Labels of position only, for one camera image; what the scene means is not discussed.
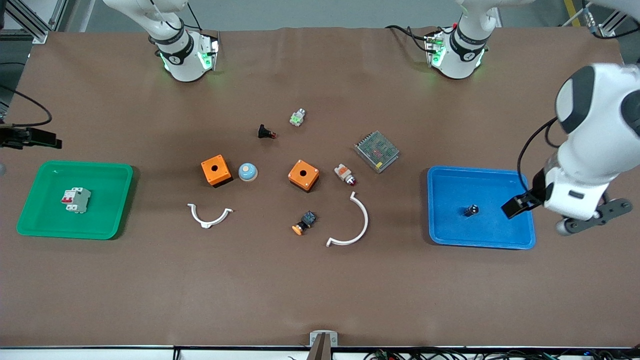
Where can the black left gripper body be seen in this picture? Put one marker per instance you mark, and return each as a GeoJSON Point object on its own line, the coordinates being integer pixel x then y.
{"type": "Point", "coordinates": [536, 188]}

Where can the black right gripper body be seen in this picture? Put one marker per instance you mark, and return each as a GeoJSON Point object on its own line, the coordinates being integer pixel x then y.
{"type": "Point", "coordinates": [20, 137]}

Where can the small black cylindrical capacitor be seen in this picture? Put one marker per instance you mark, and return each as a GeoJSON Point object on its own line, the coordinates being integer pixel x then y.
{"type": "Point", "coordinates": [471, 210]}

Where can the white circuit breaker red switch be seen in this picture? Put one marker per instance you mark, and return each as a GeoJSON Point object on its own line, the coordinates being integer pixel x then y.
{"type": "Point", "coordinates": [77, 200]}

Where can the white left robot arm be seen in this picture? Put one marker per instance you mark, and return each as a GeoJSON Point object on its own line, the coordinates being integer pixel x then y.
{"type": "Point", "coordinates": [595, 150]}

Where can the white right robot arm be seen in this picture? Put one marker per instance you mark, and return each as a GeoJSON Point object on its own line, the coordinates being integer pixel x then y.
{"type": "Point", "coordinates": [182, 65]}

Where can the blue plastic tray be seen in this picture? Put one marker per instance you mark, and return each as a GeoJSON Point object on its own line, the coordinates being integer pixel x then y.
{"type": "Point", "coordinates": [460, 230]}

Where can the green plastic tray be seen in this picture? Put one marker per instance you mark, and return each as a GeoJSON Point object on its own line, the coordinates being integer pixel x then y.
{"type": "Point", "coordinates": [105, 210]}

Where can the metal mesh power supply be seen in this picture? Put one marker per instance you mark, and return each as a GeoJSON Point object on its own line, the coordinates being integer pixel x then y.
{"type": "Point", "coordinates": [377, 151]}

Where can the grey base connector box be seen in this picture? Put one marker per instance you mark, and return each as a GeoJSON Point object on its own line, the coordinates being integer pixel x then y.
{"type": "Point", "coordinates": [434, 50]}
{"type": "Point", "coordinates": [210, 52]}

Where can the orange button box with hole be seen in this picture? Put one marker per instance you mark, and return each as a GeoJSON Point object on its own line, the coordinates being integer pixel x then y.
{"type": "Point", "coordinates": [220, 172]}
{"type": "Point", "coordinates": [300, 180]}

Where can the red indicator light orange-white body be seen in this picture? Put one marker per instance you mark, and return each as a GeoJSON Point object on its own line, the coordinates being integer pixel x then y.
{"type": "Point", "coordinates": [344, 173]}

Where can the small white pipe clamp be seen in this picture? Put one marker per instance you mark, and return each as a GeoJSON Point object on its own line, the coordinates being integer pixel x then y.
{"type": "Point", "coordinates": [206, 223]}

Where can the light blue round dome button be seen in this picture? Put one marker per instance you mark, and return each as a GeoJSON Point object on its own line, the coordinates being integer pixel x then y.
{"type": "Point", "coordinates": [247, 172]}

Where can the black indicator light red lens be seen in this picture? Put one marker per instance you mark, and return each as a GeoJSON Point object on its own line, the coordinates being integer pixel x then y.
{"type": "Point", "coordinates": [264, 132]}

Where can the brown table mat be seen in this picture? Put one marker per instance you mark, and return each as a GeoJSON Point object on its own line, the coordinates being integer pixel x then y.
{"type": "Point", "coordinates": [320, 290]}

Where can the orange mushroom push button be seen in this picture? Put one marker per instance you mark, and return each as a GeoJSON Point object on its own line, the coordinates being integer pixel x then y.
{"type": "Point", "coordinates": [303, 224]}

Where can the aluminium frame profile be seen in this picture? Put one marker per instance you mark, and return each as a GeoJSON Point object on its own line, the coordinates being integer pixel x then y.
{"type": "Point", "coordinates": [30, 20]}

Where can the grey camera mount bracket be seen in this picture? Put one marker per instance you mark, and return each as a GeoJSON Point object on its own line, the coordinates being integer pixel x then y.
{"type": "Point", "coordinates": [323, 340]}

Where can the green and white switch module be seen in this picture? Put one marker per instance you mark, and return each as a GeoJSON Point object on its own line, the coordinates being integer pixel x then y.
{"type": "Point", "coordinates": [297, 118]}

